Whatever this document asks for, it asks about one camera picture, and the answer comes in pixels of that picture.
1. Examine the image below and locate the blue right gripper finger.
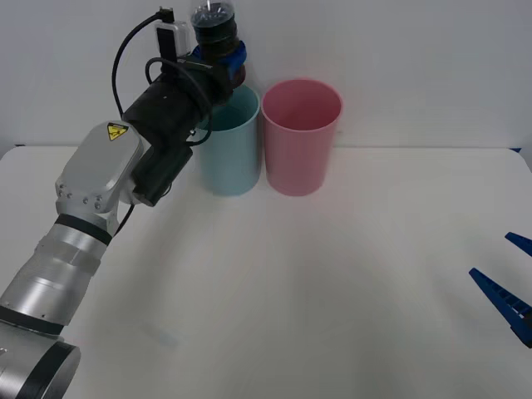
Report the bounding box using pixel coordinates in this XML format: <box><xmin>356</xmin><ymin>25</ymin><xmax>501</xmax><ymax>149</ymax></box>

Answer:
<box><xmin>468</xmin><ymin>267</ymin><xmax>532</xmax><ymax>349</ymax></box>
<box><xmin>504</xmin><ymin>231</ymin><xmax>532</xmax><ymax>255</ymax></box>

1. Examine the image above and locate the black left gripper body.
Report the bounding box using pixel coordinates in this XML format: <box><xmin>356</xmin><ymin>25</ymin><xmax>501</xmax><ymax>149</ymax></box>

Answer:
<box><xmin>179</xmin><ymin>55</ymin><xmax>234</xmax><ymax>106</ymax></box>

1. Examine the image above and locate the plastic bottle with dark drink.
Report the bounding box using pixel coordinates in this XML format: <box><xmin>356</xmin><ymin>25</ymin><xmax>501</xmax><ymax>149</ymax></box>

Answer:
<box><xmin>190</xmin><ymin>0</ymin><xmax>249</xmax><ymax>91</ymax></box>

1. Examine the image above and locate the pale blue plastic bin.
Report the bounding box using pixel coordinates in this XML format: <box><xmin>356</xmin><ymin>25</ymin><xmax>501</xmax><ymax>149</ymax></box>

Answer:
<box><xmin>194</xmin><ymin>84</ymin><xmax>263</xmax><ymax>198</ymax></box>

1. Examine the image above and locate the pink plastic bin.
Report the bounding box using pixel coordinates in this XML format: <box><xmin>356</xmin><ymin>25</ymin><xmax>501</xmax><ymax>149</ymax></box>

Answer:
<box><xmin>260</xmin><ymin>78</ymin><xmax>344</xmax><ymax>197</ymax></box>

